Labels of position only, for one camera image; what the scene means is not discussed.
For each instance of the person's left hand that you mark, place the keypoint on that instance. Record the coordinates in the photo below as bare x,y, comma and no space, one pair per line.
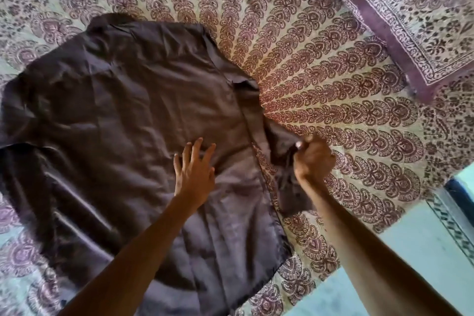
194,180

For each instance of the person's right hand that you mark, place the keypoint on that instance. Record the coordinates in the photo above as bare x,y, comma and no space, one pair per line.
314,162

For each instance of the person's left thumb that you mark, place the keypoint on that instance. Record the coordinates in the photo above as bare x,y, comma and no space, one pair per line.
212,175

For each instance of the person's right fingers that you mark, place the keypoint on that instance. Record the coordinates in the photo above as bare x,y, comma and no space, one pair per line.
309,147

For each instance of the person's left little finger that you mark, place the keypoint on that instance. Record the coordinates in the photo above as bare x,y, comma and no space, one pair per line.
177,171

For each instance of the person's left middle finger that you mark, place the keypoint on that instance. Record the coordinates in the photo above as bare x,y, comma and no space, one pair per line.
198,151

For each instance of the brown shirt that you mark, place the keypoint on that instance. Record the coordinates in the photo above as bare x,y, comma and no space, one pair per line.
122,134

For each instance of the person's right forearm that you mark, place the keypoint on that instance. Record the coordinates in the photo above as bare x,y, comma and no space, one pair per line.
366,252

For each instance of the person's left forearm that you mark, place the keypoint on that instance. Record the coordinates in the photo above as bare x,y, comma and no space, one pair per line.
140,256

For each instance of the maroon patterned bedsheet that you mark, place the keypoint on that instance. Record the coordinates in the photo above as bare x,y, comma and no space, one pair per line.
333,78

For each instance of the dark blue object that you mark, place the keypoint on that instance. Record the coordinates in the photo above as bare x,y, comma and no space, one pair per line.
461,193

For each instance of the maroon patterned pillow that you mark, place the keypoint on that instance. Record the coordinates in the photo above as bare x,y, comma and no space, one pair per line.
414,12

